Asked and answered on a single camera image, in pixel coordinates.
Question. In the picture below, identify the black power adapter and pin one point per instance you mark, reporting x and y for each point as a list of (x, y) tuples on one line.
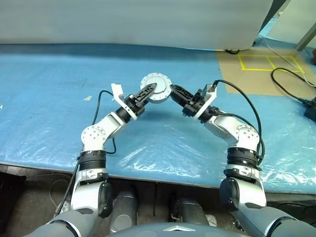
[(311, 109)]

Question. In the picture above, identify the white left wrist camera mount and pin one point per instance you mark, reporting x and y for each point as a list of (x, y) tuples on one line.
[(117, 91)]

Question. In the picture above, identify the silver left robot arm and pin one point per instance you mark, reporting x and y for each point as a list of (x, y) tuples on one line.
[(98, 133)]

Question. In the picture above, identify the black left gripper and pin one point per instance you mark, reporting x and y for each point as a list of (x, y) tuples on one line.
[(134, 106)]

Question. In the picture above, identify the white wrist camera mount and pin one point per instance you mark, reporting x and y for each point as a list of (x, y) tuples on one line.
[(211, 96), (117, 91)]

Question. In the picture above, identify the grey rounded robot leg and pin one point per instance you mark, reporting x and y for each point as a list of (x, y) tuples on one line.
[(188, 211), (123, 209)]

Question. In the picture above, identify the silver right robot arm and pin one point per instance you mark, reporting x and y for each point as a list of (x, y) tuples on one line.
[(244, 134)]

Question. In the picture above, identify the silver motor end cover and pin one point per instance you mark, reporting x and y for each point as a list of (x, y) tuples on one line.
[(160, 81)]

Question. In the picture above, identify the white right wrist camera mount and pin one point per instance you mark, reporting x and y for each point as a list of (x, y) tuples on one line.
[(211, 96)]

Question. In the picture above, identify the small pale tape piece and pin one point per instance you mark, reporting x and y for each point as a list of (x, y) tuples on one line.
[(87, 98)]

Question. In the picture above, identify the grey metal post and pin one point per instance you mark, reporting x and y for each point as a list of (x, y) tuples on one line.
[(306, 39)]

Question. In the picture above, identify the brown cardboard sheet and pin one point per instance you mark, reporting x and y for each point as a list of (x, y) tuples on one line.
[(247, 81)]

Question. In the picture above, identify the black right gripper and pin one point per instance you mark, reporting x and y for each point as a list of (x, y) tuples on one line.
[(195, 105)]

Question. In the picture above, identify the large white backdrop board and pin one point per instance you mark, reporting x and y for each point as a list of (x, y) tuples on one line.
[(123, 22)]

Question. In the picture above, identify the red-brown block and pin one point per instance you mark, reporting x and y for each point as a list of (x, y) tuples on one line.
[(314, 53)]

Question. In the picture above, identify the small white panel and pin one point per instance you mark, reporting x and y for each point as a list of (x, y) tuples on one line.
[(293, 22)]

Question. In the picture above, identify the yellow tape squares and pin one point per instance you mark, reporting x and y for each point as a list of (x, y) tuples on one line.
[(241, 63)]

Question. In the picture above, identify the grey robot torso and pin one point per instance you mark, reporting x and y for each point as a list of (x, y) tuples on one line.
[(172, 230)]

